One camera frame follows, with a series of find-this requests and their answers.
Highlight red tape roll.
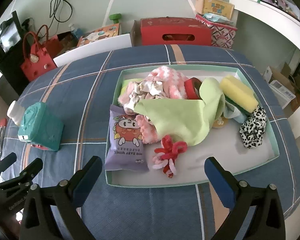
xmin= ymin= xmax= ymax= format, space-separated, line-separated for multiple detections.
xmin=184 ymin=77 xmax=202 ymax=100

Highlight teal plastic toy case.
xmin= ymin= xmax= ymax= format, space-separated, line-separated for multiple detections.
xmin=18 ymin=102 xmax=64 ymax=151

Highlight black wall cables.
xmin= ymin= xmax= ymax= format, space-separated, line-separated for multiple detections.
xmin=48 ymin=0 xmax=73 ymax=27

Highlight orange toy box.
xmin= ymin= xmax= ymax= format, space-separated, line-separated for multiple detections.
xmin=77 ymin=23 xmax=121 ymax=47

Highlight green tissue pack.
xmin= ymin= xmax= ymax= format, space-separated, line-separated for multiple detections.
xmin=120 ymin=79 xmax=142 ymax=94

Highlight red cardboard box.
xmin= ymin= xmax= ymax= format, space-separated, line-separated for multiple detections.
xmin=140 ymin=17 xmax=212 ymax=46

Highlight round wooden tag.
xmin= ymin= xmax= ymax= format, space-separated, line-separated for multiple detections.
xmin=212 ymin=116 xmax=229 ymax=128

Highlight white foam board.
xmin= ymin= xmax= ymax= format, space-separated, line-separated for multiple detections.
xmin=53 ymin=34 xmax=132 ymax=67

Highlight white plastic bottle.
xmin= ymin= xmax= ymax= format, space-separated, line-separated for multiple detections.
xmin=7 ymin=100 xmax=25 ymax=127

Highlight beige small gift bag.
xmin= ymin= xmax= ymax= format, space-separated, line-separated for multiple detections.
xmin=194 ymin=0 xmax=235 ymax=20

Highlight green dumbbell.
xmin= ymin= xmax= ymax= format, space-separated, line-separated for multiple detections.
xmin=109 ymin=14 xmax=122 ymax=24

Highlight pink white knit cloth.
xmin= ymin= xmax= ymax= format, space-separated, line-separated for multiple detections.
xmin=136 ymin=66 xmax=188 ymax=144

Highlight teal shallow box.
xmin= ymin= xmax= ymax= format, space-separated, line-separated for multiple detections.
xmin=105 ymin=64 xmax=280 ymax=188

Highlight brown cardboard boxes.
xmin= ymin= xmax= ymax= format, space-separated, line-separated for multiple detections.
xmin=263 ymin=58 xmax=300 ymax=115

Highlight blue plaid bed cover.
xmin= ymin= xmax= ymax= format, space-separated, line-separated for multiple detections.
xmin=1 ymin=45 xmax=300 ymax=239

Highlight light blue ribbon item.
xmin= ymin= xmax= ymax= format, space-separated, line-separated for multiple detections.
xmin=223 ymin=101 xmax=247 ymax=124

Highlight leopard print scrunchie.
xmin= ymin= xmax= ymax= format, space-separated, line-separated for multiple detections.
xmin=239 ymin=106 xmax=267 ymax=148

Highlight purple wipes pack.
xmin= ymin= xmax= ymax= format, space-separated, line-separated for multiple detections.
xmin=104 ymin=105 xmax=148 ymax=172

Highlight pink floral cloth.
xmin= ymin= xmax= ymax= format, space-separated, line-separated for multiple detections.
xmin=118 ymin=80 xmax=167 ymax=115

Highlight red felt handbag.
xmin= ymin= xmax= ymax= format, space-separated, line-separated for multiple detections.
xmin=21 ymin=24 xmax=63 ymax=82

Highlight yellow sponge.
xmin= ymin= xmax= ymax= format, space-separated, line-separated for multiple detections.
xmin=220 ymin=76 xmax=258 ymax=113

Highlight light green cloth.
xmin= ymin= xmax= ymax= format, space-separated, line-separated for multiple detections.
xmin=135 ymin=77 xmax=225 ymax=146

